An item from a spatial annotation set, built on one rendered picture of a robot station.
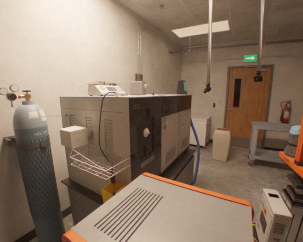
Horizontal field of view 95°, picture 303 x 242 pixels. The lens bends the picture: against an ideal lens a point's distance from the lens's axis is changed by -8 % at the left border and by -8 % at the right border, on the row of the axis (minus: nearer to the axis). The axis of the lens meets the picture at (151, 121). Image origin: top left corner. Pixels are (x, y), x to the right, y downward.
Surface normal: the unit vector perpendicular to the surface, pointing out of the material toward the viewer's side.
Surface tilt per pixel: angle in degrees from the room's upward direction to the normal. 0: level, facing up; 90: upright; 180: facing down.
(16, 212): 90
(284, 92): 90
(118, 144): 90
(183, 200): 0
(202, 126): 90
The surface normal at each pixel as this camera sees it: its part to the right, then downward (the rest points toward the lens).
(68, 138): -0.50, 0.16
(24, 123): 0.39, 0.04
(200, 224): 0.00, -0.98
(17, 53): 0.86, 0.09
